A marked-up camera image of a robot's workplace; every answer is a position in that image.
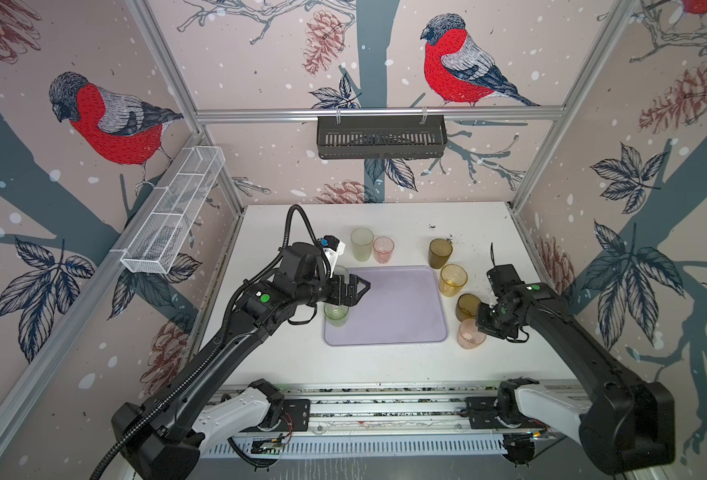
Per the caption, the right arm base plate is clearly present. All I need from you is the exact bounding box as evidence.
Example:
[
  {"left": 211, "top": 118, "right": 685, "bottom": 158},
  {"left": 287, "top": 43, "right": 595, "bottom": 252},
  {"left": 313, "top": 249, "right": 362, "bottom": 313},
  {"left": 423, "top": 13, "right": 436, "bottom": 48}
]
[{"left": 461, "top": 396, "right": 547, "bottom": 431}]

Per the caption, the pink glass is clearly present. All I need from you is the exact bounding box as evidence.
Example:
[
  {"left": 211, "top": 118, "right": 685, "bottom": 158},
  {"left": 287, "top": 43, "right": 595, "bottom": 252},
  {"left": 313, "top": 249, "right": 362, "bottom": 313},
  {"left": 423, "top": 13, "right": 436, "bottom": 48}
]
[{"left": 373, "top": 236, "right": 395, "bottom": 264}]

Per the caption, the bright green faceted glass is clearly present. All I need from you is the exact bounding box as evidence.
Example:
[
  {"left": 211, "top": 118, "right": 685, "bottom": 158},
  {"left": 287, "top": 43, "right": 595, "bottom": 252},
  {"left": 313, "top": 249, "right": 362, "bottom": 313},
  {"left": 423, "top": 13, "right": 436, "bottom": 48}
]
[{"left": 324, "top": 303, "right": 350, "bottom": 328}]

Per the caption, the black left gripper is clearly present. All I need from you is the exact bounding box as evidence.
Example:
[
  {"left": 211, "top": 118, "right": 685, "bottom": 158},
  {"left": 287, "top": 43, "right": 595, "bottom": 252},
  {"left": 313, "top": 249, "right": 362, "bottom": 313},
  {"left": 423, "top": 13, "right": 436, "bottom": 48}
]
[{"left": 294, "top": 269, "right": 371, "bottom": 306}]

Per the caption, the pink glass near right arm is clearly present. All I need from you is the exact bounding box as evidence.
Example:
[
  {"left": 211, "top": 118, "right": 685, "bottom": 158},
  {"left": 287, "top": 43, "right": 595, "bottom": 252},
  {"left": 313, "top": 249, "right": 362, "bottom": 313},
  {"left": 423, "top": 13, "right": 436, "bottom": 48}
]
[{"left": 457, "top": 318, "right": 487, "bottom": 350}]

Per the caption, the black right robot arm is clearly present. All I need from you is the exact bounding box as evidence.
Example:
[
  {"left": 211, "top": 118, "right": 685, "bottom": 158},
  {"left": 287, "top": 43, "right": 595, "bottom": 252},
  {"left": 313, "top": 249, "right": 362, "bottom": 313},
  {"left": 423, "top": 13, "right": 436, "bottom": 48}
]
[{"left": 475, "top": 264, "right": 675, "bottom": 475}]

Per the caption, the yellow amber glass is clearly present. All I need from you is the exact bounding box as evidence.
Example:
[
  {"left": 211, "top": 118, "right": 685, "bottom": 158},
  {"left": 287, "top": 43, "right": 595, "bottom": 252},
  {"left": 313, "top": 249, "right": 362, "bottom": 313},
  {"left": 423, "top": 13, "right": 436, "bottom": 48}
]
[{"left": 439, "top": 264, "right": 469, "bottom": 297}]

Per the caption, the aluminium back crossbar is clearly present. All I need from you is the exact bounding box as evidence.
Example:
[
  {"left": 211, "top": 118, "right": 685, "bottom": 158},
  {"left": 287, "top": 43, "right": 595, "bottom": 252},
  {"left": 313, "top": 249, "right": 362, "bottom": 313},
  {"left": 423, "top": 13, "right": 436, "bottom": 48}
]
[{"left": 195, "top": 106, "right": 567, "bottom": 125}]

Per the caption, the dark olive glass far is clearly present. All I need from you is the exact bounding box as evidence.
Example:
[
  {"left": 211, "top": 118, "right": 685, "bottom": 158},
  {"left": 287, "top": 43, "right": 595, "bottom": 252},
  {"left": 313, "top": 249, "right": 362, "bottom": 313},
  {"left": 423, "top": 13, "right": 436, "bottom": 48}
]
[{"left": 429, "top": 238, "right": 453, "bottom": 270}]

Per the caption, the pale green dimpled short glass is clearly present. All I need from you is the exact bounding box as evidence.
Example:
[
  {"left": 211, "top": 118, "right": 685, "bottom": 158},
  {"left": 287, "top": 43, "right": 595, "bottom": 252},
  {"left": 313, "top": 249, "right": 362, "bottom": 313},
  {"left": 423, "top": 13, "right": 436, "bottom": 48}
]
[{"left": 334, "top": 265, "right": 350, "bottom": 283}]

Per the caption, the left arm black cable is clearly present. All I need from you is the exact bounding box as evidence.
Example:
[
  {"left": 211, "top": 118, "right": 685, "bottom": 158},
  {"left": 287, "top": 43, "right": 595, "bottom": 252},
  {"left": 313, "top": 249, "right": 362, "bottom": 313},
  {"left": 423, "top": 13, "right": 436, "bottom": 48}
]
[{"left": 88, "top": 203, "right": 331, "bottom": 480}]

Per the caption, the white wire mesh shelf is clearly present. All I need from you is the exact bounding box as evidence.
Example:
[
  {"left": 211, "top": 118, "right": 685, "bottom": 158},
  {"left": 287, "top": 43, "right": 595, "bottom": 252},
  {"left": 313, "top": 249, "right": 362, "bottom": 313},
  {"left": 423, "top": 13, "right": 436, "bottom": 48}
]
[{"left": 121, "top": 146, "right": 225, "bottom": 275}]

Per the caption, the lilac plastic tray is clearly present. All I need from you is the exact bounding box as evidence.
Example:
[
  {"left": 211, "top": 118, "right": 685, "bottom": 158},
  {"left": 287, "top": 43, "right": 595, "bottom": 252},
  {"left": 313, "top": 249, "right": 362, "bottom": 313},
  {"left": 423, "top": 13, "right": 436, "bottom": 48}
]
[{"left": 324, "top": 266, "right": 447, "bottom": 347}]

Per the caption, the black hanging wire basket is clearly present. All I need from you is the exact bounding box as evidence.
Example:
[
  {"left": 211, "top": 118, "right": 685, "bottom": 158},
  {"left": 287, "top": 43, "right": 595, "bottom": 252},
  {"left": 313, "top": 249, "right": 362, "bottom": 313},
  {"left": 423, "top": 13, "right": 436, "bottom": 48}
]
[{"left": 317, "top": 115, "right": 447, "bottom": 160}]

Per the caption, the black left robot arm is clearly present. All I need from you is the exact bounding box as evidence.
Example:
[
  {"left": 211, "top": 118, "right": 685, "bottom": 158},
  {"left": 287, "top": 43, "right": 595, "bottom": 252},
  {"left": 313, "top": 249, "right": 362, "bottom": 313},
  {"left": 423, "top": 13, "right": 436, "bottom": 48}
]
[{"left": 91, "top": 235, "right": 371, "bottom": 479}]

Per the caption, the dark olive glass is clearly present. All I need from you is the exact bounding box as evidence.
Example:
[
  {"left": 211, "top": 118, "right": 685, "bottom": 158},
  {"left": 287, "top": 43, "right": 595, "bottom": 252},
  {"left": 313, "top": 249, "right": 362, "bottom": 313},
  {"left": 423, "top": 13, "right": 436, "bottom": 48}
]
[
  {"left": 455, "top": 293, "right": 481, "bottom": 322},
  {"left": 429, "top": 238, "right": 453, "bottom": 270}
]

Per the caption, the aluminium front rail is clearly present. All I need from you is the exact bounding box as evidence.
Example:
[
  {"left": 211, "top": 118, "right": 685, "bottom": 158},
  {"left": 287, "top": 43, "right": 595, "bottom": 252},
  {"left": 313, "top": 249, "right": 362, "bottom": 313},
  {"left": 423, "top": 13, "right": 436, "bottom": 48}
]
[{"left": 140, "top": 383, "right": 637, "bottom": 438}]

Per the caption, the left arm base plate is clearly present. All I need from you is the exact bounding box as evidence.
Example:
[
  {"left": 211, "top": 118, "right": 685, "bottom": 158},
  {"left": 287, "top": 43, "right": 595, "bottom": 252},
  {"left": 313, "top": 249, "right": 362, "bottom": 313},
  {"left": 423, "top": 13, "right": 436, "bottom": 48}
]
[{"left": 246, "top": 399, "right": 311, "bottom": 433}]

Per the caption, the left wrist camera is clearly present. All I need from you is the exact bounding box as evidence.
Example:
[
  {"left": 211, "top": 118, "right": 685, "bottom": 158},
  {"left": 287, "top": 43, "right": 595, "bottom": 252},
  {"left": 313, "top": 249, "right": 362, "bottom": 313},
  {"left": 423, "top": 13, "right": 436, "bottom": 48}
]
[{"left": 320, "top": 235, "right": 346, "bottom": 276}]

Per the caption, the dark olive glass near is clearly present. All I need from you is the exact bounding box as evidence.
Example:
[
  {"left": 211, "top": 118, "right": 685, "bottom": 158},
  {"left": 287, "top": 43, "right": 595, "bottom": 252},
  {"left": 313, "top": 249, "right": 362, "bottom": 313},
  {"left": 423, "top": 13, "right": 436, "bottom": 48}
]
[{"left": 455, "top": 293, "right": 481, "bottom": 322}]

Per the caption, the tall pale green dimpled glass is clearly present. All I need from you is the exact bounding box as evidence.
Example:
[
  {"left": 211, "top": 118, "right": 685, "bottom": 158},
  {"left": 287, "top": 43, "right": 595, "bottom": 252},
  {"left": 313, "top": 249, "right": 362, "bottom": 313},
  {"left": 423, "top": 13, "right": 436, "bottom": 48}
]
[{"left": 351, "top": 227, "right": 375, "bottom": 262}]

